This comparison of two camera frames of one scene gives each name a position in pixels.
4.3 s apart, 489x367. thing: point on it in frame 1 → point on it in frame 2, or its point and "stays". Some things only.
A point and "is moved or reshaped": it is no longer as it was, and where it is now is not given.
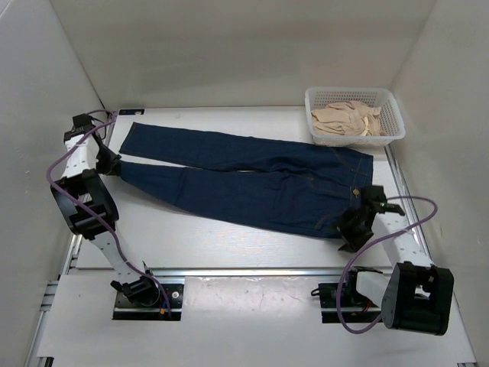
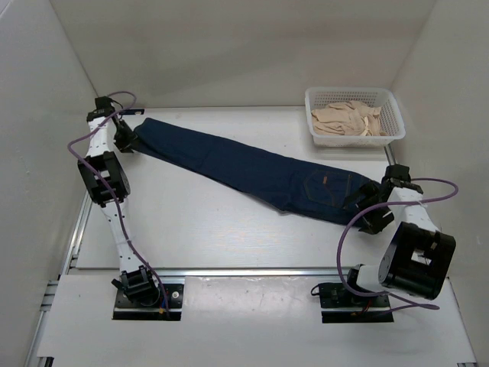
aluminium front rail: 246,273 stays
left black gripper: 114,163 → 124,145
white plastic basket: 354,116 stays
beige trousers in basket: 354,118 stays
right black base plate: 354,308 stays
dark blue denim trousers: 249,179 is moved or reshaped
